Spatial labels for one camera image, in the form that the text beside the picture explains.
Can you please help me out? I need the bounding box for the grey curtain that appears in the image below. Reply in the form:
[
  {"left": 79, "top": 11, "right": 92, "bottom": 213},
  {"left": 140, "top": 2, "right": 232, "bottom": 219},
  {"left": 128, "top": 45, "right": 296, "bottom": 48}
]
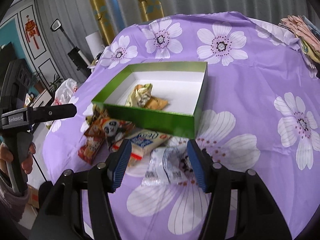
[{"left": 34, "top": 0, "right": 319, "bottom": 82}]

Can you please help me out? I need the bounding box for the purple floral tablecloth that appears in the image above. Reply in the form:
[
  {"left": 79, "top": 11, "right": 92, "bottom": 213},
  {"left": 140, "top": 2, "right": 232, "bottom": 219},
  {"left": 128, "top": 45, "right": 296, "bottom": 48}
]
[{"left": 42, "top": 12, "right": 319, "bottom": 237}]

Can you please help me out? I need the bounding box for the white clear snack packet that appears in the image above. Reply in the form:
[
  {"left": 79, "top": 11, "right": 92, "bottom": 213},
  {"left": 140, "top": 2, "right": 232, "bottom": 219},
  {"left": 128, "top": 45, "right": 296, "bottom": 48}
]
[{"left": 142, "top": 145, "right": 197, "bottom": 186}]

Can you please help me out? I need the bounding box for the yellow blue curtain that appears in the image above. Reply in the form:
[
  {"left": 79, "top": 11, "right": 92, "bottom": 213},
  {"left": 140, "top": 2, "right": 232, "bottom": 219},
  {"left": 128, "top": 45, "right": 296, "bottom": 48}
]
[{"left": 89, "top": 0, "right": 164, "bottom": 45}]

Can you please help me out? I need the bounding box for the orange snack packet in box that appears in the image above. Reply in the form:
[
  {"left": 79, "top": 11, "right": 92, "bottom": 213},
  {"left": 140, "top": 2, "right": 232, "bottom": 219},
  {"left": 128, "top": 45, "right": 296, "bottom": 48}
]
[{"left": 144, "top": 96, "right": 168, "bottom": 110}]

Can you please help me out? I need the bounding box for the potted plant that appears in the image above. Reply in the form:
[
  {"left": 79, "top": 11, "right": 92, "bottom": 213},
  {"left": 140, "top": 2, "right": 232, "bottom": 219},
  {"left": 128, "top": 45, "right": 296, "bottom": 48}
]
[{"left": 49, "top": 74, "right": 64, "bottom": 95}]

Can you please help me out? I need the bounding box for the orange red snack packet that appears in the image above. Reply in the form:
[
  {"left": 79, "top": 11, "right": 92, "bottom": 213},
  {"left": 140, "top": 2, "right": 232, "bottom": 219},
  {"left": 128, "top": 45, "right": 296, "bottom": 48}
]
[{"left": 78, "top": 137, "right": 105, "bottom": 165}]

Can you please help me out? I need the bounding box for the white red plastic bag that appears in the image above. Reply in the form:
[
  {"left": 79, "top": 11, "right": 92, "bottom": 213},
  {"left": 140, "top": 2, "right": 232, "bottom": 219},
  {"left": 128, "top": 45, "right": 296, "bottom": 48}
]
[{"left": 46, "top": 77, "right": 79, "bottom": 131}]

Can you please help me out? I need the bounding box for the white blue cracker packet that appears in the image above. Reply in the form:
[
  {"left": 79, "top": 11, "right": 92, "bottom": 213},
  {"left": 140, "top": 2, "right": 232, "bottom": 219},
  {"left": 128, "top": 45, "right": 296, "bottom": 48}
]
[{"left": 125, "top": 129, "right": 171, "bottom": 167}]

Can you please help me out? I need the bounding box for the light green snack packet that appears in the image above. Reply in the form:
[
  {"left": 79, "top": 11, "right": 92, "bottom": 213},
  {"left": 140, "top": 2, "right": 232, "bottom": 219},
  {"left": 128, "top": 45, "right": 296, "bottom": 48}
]
[{"left": 125, "top": 83, "right": 153, "bottom": 108}]

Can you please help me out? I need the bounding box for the folded pink patterned cloth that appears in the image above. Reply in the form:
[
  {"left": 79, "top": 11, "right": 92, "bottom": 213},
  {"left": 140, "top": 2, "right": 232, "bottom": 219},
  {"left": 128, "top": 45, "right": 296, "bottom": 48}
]
[{"left": 279, "top": 15, "right": 319, "bottom": 64}]

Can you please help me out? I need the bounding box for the green cardboard box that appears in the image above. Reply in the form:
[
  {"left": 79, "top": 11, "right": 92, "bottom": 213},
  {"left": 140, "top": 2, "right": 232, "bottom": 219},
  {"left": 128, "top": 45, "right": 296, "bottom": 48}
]
[{"left": 92, "top": 61, "right": 208, "bottom": 139}]

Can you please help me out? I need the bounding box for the red Chinese knot decoration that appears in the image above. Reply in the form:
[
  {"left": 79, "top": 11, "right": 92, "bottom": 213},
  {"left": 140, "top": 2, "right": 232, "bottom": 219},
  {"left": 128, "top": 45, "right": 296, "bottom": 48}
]
[{"left": 24, "top": 15, "right": 40, "bottom": 50}]

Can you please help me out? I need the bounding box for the white TV cabinet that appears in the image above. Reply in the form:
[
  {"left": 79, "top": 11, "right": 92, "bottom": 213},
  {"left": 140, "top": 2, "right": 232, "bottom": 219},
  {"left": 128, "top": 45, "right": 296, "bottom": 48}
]
[{"left": 24, "top": 89, "right": 52, "bottom": 108}]

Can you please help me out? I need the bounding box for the red panda snack packet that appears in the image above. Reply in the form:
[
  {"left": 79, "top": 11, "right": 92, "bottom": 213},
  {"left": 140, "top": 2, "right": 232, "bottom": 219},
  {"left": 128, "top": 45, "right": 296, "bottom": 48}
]
[{"left": 84, "top": 116, "right": 135, "bottom": 149}]

